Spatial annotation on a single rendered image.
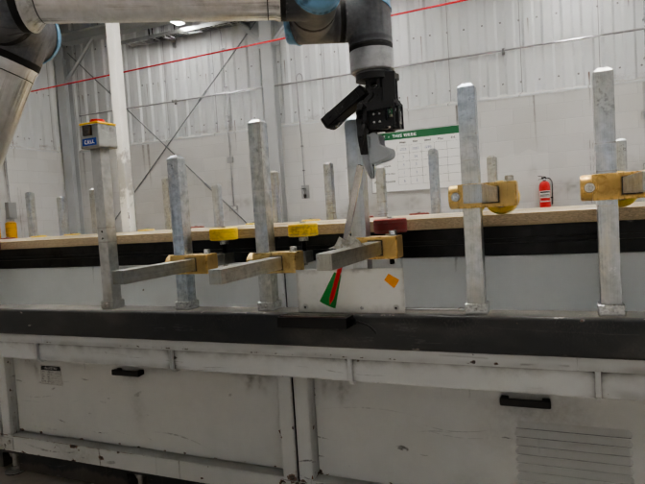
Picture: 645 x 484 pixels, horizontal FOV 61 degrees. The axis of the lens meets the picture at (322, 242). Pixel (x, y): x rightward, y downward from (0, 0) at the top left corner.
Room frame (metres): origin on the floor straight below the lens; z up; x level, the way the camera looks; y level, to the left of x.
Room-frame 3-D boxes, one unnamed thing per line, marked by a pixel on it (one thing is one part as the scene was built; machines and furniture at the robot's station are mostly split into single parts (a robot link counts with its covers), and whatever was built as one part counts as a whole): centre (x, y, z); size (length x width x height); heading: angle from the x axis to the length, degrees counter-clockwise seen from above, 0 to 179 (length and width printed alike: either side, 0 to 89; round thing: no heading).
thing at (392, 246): (1.23, -0.11, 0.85); 0.13 x 0.06 x 0.05; 66
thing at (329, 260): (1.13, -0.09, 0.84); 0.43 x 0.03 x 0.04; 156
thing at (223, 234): (1.55, 0.28, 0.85); 0.08 x 0.08 x 0.11
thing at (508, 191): (1.13, -0.34, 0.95); 0.13 x 0.06 x 0.05; 66
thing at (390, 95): (1.14, -0.13, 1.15); 0.09 x 0.08 x 0.12; 66
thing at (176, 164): (1.44, 0.37, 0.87); 0.03 x 0.03 x 0.48; 66
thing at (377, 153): (1.12, -0.12, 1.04); 0.06 x 0.03 x 0.09; 66
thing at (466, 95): (1.14, -0.32, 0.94); 0.03 x 0.03 x 0.48; 66
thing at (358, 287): (1.23, -0.05, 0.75); 0.26 x 0.01 x 0.10; 66
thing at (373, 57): (1.14, -0.13, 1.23); 0.10 x 0.09 x 0.05; 156
